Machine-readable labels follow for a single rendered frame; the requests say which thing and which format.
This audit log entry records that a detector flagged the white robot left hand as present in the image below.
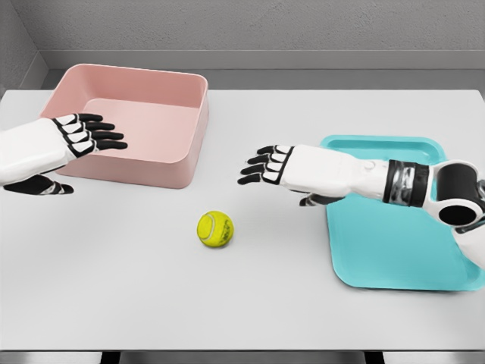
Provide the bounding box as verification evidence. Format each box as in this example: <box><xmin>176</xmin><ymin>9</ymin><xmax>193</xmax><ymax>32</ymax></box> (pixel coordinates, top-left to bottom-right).
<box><xmin>0</xmin><ymin>113</ymin><xmax>129</xmax><ymax>196</ymax></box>

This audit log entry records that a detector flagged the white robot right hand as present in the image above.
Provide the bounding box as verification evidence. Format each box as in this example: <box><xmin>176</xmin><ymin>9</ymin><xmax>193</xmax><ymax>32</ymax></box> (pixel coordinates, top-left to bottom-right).
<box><xmin>237</xmin><ymin>144</ymin><xmax>359</xmax><ymax>208</ymax></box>

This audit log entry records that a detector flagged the blue rectangular tray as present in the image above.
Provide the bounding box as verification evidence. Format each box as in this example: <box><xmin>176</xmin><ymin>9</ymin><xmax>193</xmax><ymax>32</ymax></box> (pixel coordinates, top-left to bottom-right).
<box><xmin>319</xmin><ymin>134</ymin><xmax>485</xmax><ymax>293</ymax></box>

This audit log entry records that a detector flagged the yellow tennis ball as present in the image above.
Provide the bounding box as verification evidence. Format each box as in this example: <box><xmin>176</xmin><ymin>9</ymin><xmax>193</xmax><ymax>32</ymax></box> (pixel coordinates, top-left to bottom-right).
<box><xmin>196</xmin><ymin>210</ymin><xmax>236</xmax><ymax>249</ymax></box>

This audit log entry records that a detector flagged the pink rectangular basket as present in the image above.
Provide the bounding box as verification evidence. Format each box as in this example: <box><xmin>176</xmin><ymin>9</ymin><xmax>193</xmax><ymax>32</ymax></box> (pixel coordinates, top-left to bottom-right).
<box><xmin>39</xmin><ymin>63</ymin><xmax>210</xmax><ymax>190</ymax></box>

